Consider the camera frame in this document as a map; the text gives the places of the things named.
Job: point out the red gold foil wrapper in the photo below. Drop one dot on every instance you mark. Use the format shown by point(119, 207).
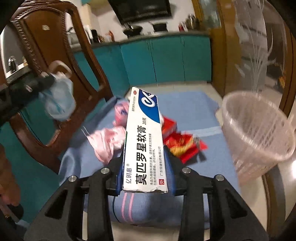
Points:
point(184, 146)

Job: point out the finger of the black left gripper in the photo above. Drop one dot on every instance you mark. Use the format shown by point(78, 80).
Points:
point(30, 86)

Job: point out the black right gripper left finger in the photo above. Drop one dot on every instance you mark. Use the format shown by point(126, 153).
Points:
point(61, 218)

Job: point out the etched glass sliding door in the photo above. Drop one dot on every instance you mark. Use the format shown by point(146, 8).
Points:
point(253, 50)

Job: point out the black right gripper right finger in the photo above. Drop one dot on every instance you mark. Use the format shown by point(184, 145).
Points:
point(230, 217)

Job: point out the person's left hand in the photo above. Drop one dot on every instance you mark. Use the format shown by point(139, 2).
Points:
point(10, 191)

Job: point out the black wok with lid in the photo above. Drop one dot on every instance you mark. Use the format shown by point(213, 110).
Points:
point(131, 31)

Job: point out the red cigarette box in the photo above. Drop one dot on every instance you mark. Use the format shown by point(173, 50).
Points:
point(169, 126)

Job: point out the pink plastic trash basket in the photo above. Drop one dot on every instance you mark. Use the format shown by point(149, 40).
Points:
point(258, 133)

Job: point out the red small bottle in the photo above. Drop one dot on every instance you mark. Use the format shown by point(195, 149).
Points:
point(181, 27)

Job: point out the black cooking pot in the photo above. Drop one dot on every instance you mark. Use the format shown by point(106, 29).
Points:
point(159, 27)

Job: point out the light blue face mask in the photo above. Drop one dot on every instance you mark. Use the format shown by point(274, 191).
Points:
point(58, 100)

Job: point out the teal kitchen cabinets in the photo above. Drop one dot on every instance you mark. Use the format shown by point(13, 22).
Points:
point(174, 57)

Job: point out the brown carved wooden chair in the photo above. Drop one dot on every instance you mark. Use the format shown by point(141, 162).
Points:
point(41, 28)

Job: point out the black range hood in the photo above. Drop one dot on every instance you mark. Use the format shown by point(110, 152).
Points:
point(131, 11)

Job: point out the white ointment box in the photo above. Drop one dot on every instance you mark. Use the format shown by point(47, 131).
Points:
point(143, 155)

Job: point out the stainless steel pot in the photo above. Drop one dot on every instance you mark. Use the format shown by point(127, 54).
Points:
point(192, 23)

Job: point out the pink white plastic wrapper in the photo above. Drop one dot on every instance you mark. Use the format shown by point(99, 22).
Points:
point(108, 140)

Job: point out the wooden glass display cabinet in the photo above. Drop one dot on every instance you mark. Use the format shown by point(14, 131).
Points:
point(206, 13)

